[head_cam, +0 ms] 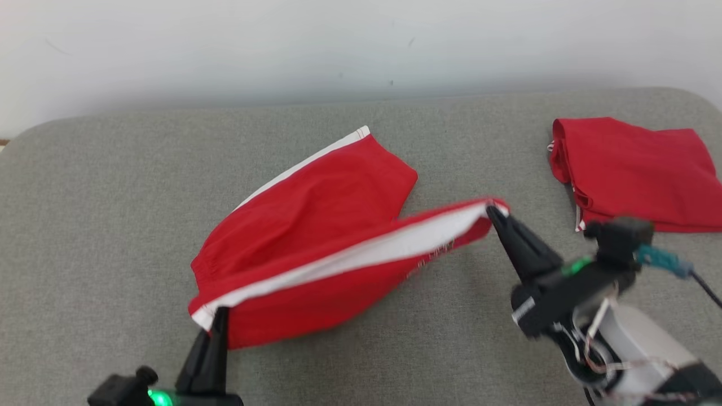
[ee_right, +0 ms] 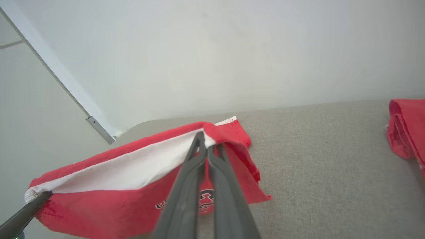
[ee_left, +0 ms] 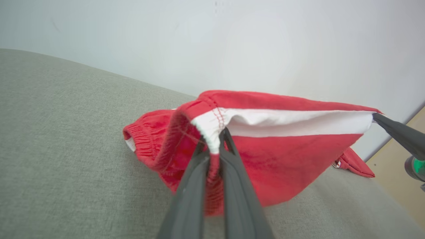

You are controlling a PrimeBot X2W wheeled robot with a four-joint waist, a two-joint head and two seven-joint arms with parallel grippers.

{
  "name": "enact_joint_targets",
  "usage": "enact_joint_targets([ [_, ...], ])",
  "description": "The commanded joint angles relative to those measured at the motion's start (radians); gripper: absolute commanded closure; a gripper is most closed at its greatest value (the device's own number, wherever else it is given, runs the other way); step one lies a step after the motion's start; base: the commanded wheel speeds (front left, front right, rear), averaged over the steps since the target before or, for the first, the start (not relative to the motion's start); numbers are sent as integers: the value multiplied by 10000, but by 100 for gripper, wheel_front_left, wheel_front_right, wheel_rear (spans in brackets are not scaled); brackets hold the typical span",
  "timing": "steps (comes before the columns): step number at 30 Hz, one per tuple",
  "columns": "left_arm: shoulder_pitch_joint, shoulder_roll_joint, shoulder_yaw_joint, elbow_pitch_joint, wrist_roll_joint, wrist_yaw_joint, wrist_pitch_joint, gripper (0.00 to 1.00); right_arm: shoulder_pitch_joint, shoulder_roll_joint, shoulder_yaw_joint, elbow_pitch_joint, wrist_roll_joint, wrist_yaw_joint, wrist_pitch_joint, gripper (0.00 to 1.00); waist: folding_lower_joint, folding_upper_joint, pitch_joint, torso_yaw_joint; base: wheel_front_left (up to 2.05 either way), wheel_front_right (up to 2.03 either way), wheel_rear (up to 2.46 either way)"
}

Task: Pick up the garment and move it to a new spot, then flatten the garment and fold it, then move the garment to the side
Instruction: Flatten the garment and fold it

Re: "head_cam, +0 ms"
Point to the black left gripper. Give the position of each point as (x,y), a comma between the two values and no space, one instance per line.
(203,400)

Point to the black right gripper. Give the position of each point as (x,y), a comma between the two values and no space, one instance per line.
(564,293)

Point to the red basketball jersey white sleeves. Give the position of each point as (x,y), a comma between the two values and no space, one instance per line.
(637,169)

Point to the red shorts white trim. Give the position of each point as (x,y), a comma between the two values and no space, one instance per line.
(316,214)

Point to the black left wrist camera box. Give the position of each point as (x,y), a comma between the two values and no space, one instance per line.
(121,392)

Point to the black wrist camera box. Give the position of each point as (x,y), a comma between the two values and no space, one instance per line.
(620,237)
(121,392)

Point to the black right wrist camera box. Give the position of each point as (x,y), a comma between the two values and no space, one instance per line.
(620,237)

